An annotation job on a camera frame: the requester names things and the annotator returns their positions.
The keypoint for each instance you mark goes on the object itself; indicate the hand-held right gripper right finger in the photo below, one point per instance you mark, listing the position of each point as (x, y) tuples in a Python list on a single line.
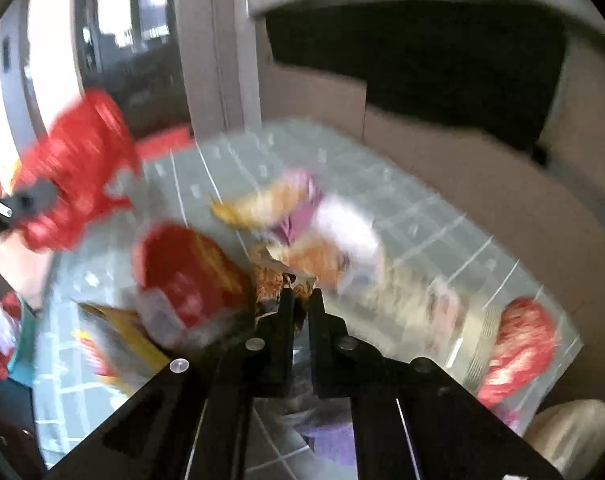
[(322, 340)]

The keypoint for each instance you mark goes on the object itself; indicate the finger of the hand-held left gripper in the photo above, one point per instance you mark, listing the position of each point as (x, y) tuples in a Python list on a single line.
[(22, 202)]

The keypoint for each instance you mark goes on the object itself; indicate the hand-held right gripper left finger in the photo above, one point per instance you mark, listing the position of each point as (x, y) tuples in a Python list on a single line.
[(282, 330)]

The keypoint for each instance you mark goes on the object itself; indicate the brown wrapper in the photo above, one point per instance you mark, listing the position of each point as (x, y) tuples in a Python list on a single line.
[(272, 275)]

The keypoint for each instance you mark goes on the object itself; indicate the red crinkled snack packet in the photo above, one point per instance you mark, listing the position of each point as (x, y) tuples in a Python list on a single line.
[(82, 160)]

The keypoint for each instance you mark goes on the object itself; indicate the trash bin with beige bag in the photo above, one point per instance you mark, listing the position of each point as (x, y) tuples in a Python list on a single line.
[(567, 435)]

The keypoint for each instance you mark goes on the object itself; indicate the person's left forearm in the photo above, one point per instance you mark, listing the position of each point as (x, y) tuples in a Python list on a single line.
[(17, 275)]

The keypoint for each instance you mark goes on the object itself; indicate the purple packet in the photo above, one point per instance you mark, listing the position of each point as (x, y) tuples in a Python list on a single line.
[(327, 435)]

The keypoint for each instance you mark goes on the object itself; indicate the beige printed packet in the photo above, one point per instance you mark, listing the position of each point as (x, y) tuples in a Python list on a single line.
[(412, 305)]

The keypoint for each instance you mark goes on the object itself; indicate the red packet with gold print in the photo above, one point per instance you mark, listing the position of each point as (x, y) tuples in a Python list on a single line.
[(187, 270)]

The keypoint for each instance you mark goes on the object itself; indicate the white crumpled tissue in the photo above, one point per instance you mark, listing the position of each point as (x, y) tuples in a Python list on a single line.
[(347, 230)]

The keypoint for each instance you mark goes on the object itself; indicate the pink and orange wrapper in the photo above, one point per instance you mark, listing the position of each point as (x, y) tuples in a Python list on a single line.
[(272, 200)]

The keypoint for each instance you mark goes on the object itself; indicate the yellow snack packet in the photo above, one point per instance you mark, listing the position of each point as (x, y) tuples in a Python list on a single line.
[(127, 340)]

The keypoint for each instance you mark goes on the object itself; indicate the green grid mat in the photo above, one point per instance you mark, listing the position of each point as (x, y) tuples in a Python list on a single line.
[(422, 220)]

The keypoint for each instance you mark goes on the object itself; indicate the dark glass window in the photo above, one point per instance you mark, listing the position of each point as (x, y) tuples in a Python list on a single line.
[(132, 60)]

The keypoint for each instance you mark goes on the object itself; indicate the red mesh packet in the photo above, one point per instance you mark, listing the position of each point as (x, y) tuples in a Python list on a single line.
[(525, 345)]

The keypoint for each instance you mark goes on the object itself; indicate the blue towel with black trim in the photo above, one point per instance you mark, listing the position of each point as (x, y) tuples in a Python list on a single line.
[(432, 60)]

